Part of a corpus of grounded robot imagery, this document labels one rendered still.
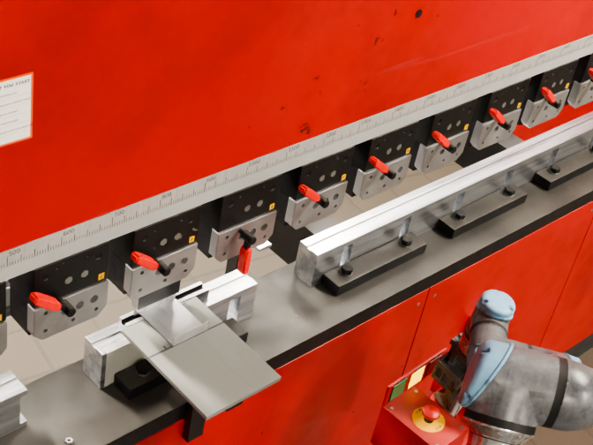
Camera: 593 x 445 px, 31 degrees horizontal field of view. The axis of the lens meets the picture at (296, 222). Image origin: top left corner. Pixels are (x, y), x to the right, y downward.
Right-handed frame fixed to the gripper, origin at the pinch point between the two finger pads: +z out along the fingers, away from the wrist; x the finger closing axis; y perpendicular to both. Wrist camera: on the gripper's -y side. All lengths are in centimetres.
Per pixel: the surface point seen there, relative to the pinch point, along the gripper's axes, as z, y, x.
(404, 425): -4.3, 3.1, 15.1
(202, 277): 84, 118, -45
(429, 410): -7.6, 1.5, 10.2
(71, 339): 84, 119, 9
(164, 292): -27, 45, 51
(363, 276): -13.9, 33.9, -0.7
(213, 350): -24, 30, 50
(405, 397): -4.0, 8.1, 9.1
